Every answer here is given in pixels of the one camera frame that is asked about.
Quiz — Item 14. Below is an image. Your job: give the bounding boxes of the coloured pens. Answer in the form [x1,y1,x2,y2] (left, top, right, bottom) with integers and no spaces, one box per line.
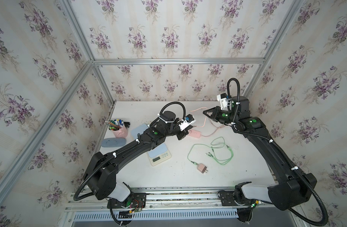
[105,119,131,131]

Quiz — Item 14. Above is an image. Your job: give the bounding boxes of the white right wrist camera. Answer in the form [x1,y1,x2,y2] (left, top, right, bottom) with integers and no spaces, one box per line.
[216,93,233,111]

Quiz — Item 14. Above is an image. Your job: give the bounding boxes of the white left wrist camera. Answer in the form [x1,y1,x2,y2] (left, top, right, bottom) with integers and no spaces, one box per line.
[179,114,196,131]

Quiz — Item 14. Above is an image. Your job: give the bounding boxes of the pink power strip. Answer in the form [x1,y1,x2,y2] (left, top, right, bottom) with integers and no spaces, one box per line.
[188,129,201,139]

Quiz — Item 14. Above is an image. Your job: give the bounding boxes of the cream blue electronic scale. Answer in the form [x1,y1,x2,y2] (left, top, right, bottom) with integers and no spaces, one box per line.
[131,124,149,140]
[147,143,172,166]

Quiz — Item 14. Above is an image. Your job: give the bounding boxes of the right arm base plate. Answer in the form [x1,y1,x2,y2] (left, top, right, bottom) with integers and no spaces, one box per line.
[217,190,259,208]

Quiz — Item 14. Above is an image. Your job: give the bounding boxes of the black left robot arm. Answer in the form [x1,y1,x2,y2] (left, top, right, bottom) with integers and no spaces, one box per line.
[73,101,195,202]

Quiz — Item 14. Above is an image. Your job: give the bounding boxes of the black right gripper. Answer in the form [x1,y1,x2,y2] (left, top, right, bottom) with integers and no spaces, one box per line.
[203,106,240,126]

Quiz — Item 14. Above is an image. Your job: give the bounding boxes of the aluminium mounting rail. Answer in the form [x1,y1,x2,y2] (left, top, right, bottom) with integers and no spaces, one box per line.
[64,186,300,212]

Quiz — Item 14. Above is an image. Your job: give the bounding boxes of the green charging cable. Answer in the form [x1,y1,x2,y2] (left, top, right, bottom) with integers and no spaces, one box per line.
[187,137,234,166]

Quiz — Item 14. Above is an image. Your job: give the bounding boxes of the cream blue rear electronic scale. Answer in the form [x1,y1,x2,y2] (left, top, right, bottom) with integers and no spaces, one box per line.
[131,124,149,140]

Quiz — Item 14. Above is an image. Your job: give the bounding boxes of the cream blue front electronic scale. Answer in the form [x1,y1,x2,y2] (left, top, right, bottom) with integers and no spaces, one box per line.
[147,143,172,166]

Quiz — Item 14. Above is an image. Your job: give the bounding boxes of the pink pen holder cup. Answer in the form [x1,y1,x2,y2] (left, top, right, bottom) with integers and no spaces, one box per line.
[113,125,128,138]

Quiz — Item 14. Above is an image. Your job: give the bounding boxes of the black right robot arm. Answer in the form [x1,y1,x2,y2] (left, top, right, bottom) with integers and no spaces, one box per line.
[203,91,329,227]

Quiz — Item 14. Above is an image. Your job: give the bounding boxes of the aluminium enclosure frame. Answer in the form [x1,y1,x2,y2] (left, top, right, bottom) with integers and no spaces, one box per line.
[0,1,303,206]

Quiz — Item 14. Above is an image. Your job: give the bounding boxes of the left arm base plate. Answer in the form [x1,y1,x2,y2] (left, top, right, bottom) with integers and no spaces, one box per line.
[107,193,147,212]

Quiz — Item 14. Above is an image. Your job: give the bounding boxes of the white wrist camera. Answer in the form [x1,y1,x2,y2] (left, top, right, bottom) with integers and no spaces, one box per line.
[216,93,233,111]
[179,114,196,131]

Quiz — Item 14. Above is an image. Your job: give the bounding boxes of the pink charging cable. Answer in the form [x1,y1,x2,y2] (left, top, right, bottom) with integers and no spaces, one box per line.
[189,107,219,134]

